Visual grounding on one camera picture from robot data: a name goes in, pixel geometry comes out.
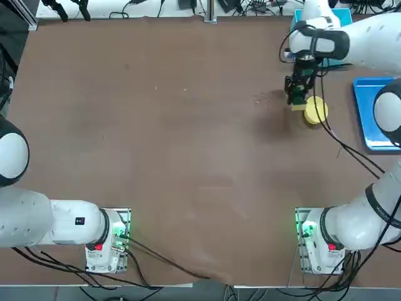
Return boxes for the long black slack cable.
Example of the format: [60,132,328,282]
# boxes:
[316,67,387,175]

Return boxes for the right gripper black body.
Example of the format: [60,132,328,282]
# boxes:
[293,61,318,83]

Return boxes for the aluminium frame post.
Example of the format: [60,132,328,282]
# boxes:
[203,0,219,24]

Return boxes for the light blue bin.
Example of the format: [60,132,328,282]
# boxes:
[290,8,354,68]

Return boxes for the yellow bowl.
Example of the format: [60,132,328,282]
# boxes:
[302,95,330,129]

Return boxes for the black looped wrist cable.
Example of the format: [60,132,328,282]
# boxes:
[279,23,317,63]

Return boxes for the black base cable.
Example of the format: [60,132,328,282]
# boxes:
[123,235,212,280]

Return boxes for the green and yellow sponge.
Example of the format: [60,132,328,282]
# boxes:
[289,90,308,112]

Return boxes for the aluminium frame rail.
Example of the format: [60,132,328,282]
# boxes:
[0,0,39,31]

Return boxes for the dark blue tray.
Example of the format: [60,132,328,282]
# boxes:
[353,77,401,155]

